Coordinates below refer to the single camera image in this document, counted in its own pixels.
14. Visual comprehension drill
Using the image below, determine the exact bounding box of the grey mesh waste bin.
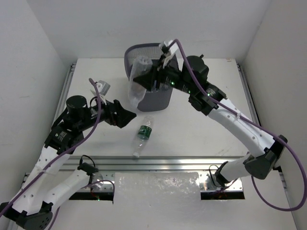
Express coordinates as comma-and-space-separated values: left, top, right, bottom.
124, 43, 173, 112

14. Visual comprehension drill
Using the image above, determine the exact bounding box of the left aluminium side rail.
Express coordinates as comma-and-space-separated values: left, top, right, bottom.
39, 62, 77, 168

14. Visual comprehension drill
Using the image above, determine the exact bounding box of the aluminium side rail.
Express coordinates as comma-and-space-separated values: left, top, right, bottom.
39, 62, 77, 168
236, 63, 261, 125

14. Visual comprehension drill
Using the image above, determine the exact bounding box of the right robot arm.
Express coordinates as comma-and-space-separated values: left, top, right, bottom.
132, 56, 287, 187

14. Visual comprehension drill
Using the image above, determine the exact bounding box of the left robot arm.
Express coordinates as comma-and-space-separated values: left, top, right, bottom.
0, 95, 136, 230

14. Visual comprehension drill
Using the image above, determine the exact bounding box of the right aluminium side rail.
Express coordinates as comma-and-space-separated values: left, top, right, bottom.
236, 63, 261, 125

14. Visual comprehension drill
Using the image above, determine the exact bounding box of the clear bottle white cap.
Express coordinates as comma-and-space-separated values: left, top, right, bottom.
128, 56, 153, 108

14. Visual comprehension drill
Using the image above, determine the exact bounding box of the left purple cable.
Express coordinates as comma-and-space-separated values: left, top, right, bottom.
0, 78, 116, 230

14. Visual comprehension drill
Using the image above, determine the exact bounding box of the aluminium front rail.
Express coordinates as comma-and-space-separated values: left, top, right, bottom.
49, 156, 244, 199

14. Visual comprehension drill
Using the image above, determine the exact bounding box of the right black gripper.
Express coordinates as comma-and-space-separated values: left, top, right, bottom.
135, 53, 195, 94

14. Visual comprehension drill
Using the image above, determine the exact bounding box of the clear bottle dark green label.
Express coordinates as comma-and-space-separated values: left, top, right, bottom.
133, 116, 154, 158

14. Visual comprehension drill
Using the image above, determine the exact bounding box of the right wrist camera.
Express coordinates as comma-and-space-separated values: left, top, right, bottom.
159, 40, 179, 68

